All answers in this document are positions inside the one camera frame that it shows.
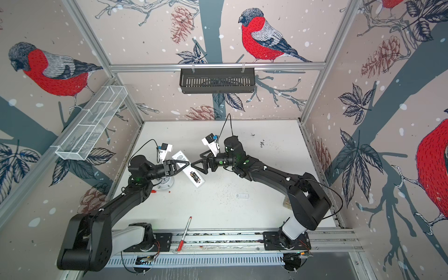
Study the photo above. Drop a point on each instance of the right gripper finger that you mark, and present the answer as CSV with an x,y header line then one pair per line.
x,y
206,156
203,167

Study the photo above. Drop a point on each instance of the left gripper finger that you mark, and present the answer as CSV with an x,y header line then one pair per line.
x,y
177,171
181,164

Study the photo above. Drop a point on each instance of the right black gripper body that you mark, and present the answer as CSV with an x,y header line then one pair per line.
x,y
225,160

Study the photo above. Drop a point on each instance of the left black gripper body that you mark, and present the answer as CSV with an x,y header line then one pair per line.
x,y
156,172

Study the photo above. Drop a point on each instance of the white remote control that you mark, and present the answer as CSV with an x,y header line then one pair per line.
x,y
180,156

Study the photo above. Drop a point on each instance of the white battery compartment cover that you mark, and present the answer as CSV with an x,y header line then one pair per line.
x,y
242,196

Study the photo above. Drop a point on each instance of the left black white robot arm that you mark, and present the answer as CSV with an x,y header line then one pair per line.
x,y
88,242

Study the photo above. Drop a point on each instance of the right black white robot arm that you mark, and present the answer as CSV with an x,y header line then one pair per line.
x,y
306,195

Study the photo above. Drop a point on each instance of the black hanging basket shelf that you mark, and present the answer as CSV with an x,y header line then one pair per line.
x,y
217,80

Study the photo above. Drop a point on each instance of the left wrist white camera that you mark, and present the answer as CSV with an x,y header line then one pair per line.
x,y
163,150

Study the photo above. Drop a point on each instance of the white wire mesh shelf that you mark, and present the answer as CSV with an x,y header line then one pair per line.
x,y
83,138

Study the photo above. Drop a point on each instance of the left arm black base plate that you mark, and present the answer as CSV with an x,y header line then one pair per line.
x,y
161,242

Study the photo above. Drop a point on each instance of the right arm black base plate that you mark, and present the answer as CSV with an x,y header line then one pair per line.
x,y
276,241

